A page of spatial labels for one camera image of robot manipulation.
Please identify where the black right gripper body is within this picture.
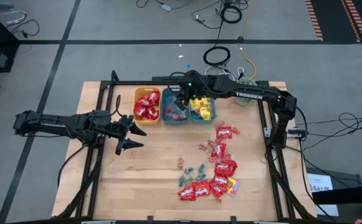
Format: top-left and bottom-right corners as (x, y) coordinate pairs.
(167, 70), (213, 101)

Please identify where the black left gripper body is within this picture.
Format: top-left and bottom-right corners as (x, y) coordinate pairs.
(87, 110), (133, 156)

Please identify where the sea green plastic bin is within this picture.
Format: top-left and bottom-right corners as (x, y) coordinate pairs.
(188, 95), (217, 125)

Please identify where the red Skittles candy pack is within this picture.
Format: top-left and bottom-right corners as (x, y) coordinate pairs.
(136, 95), (150, 108)
(222, 159), (239, 177)
(215, 125), (233, 141)
(210, 185), (227, 200)
(193, 180), (212, 198)
(209, 174), (229, 188)
(148, 91), (161, 105)
(214, 161), (228, 177)
(177, 185), (198, 202)
(211, 142), (227, 159)
(133, 105), (147, 119)
(145, 107), (160, 121)

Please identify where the dark teal plastic bin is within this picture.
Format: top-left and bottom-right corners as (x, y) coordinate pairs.
(161, 88), (190, 126)

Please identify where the long black bar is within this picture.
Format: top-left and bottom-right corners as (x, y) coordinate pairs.
(151, 75), (181, 83)

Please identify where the yellow plastic bin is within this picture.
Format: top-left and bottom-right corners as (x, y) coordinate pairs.
(133, 86), (162, 126)

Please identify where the green spiky artificial plant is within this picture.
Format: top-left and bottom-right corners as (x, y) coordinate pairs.
(234, 76), (260, 106)

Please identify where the white paper sign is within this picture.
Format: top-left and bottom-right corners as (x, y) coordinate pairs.
(307, 172), (340, 217)

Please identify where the black box with sign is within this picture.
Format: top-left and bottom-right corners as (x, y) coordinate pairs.
(305, 167), (362, 224)

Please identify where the black beam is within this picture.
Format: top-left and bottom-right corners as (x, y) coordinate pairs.
(311, 183), (362, 205)

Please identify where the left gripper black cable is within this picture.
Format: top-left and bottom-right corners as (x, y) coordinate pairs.
(114, 94), (122, 118)

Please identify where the coiled black floor cable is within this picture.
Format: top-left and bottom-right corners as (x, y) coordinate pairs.
(202, 45), (232, 67)
(219, 5), (243, 25)

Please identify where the black aluminium table frame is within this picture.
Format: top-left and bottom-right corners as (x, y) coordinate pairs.
(55, 70), (318, 222)

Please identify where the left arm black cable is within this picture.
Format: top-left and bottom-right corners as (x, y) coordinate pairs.
(57, 144), (88, 188)

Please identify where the yellow floor cable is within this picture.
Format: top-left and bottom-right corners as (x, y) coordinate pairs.
(237, 0), (258, 80)

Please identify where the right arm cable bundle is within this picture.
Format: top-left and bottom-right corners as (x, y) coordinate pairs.
(288, 111), (362, 150)

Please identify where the white power adapter cable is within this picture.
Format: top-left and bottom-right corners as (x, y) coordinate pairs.
(0, 10), (40, 39)

